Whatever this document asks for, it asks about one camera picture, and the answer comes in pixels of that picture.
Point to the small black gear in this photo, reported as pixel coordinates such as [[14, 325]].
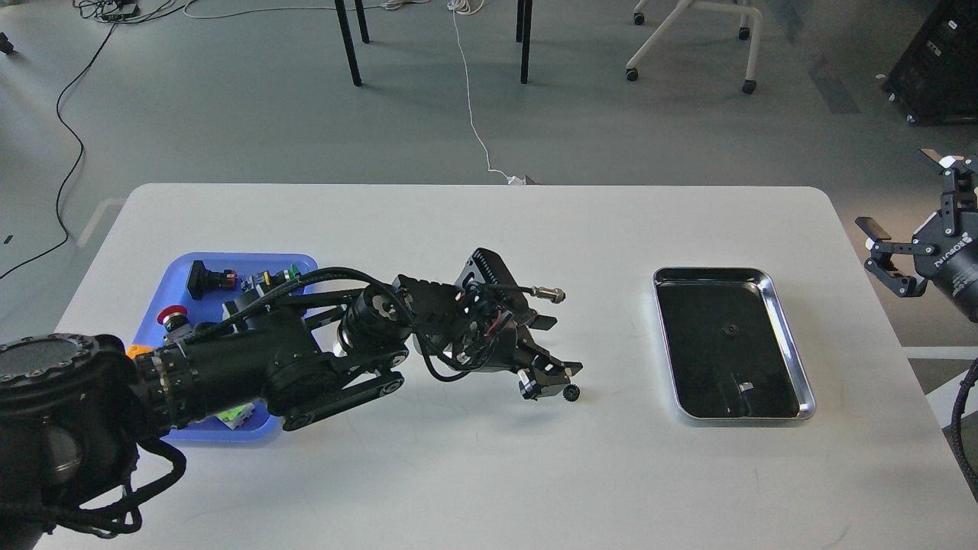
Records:
[[571, 393], [730, 330]]

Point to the black table leg left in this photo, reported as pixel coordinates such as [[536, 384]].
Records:
[[347, 38]]

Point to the orange button enclosure box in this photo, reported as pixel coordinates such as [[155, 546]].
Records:
[[133, 351]]

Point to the black equipment case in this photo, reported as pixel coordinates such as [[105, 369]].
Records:
[[935, 80]]

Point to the blue plastic tray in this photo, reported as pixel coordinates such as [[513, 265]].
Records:
[[172, 290]]

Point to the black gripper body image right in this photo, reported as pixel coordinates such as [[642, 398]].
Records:
[[953, 267]]

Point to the white rolling chair base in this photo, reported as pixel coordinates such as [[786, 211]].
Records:
[[675, 41]]

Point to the black table leg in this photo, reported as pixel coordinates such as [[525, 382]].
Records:
[[347, 38], [524, 18]]

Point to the black table leg right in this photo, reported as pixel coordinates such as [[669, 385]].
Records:
[[524, 18]]

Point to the black square push button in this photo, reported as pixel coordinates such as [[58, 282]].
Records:
[[202, 280]]

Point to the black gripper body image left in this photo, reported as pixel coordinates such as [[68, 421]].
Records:
[[475, 323]]

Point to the red emergency stop button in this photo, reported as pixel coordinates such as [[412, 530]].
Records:
[[175, 323]]

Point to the silver metal tray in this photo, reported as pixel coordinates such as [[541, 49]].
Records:
[[754, 379]]

